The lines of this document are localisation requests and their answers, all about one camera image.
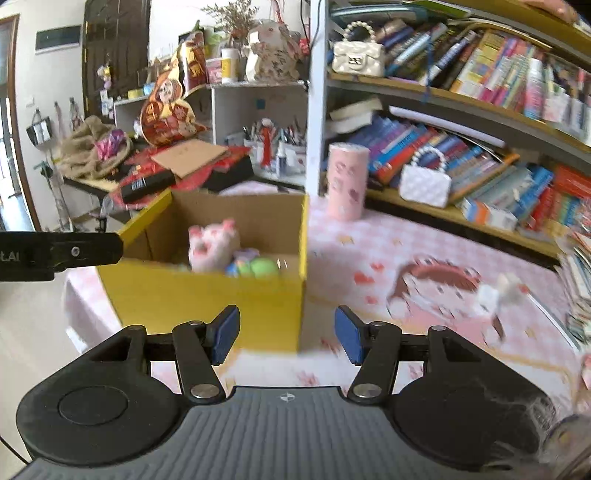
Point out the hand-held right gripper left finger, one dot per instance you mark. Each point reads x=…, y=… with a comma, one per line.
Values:
x=225, y=334

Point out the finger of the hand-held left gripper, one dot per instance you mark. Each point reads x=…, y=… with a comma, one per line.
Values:
x=92, y=251

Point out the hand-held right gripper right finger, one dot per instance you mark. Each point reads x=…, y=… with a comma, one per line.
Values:
x=351, y=334

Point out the yellow cardboard box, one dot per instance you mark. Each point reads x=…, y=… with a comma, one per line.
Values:
x=207, y=304

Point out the pink plush bear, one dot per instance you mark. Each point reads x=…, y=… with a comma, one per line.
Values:
x=210, y=247

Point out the black rectangular box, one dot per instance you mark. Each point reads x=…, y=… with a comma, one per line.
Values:
x=228, y=175
x=147, y=187

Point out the pink printed desk mat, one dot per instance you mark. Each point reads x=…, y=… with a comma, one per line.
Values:
x=415, y=258

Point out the beige fluffy cloth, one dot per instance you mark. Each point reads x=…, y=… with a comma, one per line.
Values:
x=85, y=147

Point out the pink cylindrical container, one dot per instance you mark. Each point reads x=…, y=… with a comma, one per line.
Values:
x=347, y=182

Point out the orange and blue box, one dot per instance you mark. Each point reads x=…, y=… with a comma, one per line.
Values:
x=487, y=214

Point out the pen holder with pens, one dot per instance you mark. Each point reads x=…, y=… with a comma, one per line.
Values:
x=277, y=147

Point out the white shelf unit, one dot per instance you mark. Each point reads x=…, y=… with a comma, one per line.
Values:
x=231, y=106

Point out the dark wooden door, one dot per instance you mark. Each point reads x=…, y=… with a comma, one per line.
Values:
x=115, y=41

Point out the red gold figure decoration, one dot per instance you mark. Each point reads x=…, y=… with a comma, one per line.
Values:
x=194, y=60

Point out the row of colourful books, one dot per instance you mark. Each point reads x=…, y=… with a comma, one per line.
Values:
x=485, y=161

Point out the white and yellow jar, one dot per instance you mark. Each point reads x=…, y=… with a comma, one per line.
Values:
x=230, y=67

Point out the grey fluffy sleeve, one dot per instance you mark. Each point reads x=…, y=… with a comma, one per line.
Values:
x=554, y=443

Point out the pile of booklets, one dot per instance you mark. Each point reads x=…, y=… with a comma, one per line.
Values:
x=577, y=286

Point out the wooden bookshelf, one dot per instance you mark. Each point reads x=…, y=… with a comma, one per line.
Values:
x=415, y=94

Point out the white floral paper bag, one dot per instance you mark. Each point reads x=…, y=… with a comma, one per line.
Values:
x=272, y=55

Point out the dried flowers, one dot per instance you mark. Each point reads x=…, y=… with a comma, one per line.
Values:
x=231, y=16

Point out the row of thin books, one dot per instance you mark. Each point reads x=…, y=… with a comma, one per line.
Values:
x=498, y=64

